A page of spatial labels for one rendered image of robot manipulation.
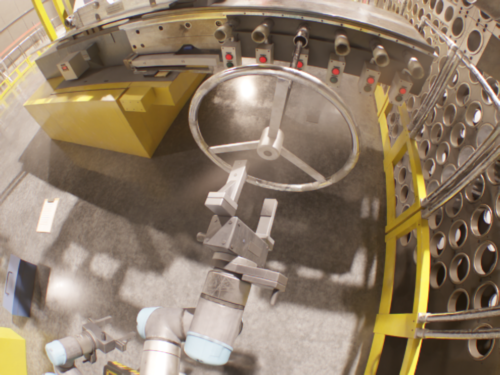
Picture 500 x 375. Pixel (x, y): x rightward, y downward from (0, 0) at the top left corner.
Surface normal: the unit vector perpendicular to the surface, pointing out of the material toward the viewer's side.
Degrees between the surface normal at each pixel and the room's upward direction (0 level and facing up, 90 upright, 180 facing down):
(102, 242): 0
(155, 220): 0
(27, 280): 90
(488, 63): 90
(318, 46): 90
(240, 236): 66
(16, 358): 90
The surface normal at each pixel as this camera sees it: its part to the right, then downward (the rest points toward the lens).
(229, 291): 0.28, -0.39
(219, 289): -0.15, -0.51
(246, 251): 0.86, 0.00
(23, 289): 1.00, 0.01
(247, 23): -0.27, 0.85
